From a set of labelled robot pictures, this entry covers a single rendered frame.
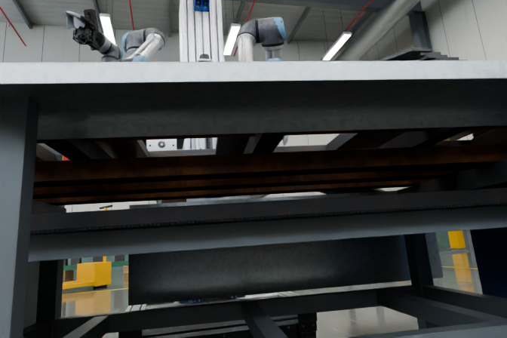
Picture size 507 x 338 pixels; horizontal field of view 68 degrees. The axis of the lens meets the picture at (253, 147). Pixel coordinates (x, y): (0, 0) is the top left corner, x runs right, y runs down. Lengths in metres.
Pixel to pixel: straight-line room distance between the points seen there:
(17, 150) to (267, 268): 1.15
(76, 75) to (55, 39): 12.58
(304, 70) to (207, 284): 1.18
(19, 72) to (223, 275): 1.20
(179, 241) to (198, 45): 1.70
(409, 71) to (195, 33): 1.92
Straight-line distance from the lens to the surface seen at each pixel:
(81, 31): 1.84
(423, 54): 0.69
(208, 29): 2.43
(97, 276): 6.19
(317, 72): 0.56
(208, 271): 1.59
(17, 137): 0.68
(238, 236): 0.83
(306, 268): 1.65
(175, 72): 0.54
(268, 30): 1.95
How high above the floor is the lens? 0.50
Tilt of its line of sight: 14 degrees up
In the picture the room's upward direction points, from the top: 4 degrees counter-clockwise
